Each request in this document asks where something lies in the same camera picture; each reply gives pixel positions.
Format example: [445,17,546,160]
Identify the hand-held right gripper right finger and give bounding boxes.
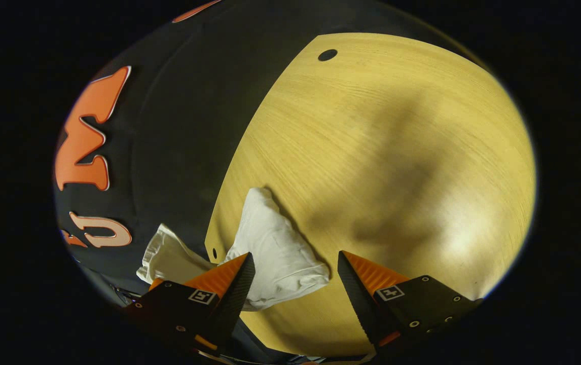
[337,250,484,356]

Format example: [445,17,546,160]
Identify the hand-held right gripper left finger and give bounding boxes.
[121,252,257,356]

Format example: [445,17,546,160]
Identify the white jeans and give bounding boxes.
[136,188,332,312]

